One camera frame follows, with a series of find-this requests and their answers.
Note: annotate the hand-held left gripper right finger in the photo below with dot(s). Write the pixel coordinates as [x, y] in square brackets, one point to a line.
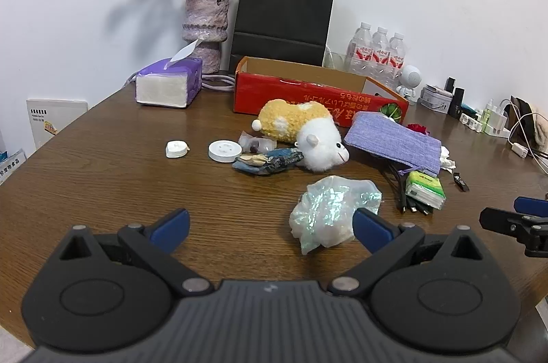
[369, 230]

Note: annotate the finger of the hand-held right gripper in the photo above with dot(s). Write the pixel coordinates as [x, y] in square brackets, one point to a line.
[509, 222]
[533, 205]

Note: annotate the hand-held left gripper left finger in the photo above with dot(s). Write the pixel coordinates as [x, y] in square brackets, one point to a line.
[171, 228]

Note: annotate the iridescent plastic bag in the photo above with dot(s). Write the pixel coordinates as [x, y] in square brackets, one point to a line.
[329, 208]

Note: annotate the purple fabric pouch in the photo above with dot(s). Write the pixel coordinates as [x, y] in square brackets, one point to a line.
[389, 140]

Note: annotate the blue snack packet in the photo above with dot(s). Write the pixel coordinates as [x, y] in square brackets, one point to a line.
[274, 161]

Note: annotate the yellow and white plush toy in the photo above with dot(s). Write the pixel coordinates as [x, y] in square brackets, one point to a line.
[299, 125]

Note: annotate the red cardboard box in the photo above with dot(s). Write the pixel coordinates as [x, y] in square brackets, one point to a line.
[308, 97]

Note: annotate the green tissue packet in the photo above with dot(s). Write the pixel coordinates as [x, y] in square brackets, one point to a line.
[426, 189]

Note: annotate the small white round case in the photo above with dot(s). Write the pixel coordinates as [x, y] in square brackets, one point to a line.
[176, 149]

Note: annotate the brown bag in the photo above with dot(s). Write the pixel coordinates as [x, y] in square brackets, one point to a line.
[535, 125]

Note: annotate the crumpled white tissue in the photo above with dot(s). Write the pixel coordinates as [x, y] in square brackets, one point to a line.
[447, 159]

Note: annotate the white round disc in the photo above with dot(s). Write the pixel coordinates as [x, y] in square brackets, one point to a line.
[224, 151]

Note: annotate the small green bottle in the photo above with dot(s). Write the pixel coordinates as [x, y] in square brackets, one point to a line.
[487, 116]

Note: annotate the green round ornament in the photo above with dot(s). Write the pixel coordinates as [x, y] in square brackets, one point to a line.
[391, 112]

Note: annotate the clear candy wrapper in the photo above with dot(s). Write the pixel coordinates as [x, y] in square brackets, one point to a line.
[257, 141]

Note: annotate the purple tissue pack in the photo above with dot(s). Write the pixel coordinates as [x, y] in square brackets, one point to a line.
[165, 86]

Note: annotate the small tin box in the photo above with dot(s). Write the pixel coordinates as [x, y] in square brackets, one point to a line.
[434, 97]

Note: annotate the white robot figure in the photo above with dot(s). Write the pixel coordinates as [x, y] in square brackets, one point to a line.
[410, 78]

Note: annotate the white desk calendar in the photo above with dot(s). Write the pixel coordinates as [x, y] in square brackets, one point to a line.
[53, 118]

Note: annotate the white and blue sign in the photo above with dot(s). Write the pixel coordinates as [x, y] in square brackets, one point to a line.
[12, 168]

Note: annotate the clear water bottle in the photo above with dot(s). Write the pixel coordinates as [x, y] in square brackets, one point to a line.
[359, 50]
[396, 58]
[380, 54]

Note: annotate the clear glass cup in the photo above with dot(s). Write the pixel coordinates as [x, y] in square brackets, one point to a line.
[336, 58]

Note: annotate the purple textured vase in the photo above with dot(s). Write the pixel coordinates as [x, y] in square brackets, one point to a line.
[205, 24]

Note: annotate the black paper bag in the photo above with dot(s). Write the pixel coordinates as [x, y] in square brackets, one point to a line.
[282, 16]

